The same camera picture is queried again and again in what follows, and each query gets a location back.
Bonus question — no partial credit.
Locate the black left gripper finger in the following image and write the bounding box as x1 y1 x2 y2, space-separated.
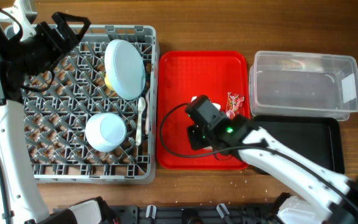
39 22 64 47
52 12 91 44

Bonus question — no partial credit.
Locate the yellow plastic cup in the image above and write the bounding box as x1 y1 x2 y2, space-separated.
104 72 114 91

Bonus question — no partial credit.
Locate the light blue plate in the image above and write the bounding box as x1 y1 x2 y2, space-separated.
104 39 145 101

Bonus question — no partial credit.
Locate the light blue bowl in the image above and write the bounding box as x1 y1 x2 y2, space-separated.
85 113 127 152

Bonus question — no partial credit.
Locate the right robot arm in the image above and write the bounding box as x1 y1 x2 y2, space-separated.
185 95 358 223

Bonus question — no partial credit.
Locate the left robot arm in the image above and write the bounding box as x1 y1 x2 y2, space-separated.
0 8 104 223

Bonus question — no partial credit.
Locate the grey dishwasher rack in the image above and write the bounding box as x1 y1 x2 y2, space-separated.
22 25 160 184

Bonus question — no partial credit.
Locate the crumpled white napkin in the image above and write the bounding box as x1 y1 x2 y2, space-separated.
191 96 221 110

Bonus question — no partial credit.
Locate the red snack wrapper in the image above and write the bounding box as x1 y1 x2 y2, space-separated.
225 92 245 119

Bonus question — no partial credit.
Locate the red plastic tray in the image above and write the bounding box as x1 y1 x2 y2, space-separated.
156 51 251 170

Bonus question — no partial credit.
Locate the white plastic fork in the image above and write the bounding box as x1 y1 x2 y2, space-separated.
145 89 150 135

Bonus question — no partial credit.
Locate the white plastic spoon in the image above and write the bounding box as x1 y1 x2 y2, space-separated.
135 97 146 146

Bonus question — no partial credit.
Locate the black plastic tray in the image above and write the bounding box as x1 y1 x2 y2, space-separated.
254 115 345 174

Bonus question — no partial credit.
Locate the clear plastic bin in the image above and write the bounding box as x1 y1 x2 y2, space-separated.
249 50 358 121

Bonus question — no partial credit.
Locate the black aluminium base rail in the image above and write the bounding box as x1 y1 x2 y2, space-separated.
110 203 281 224

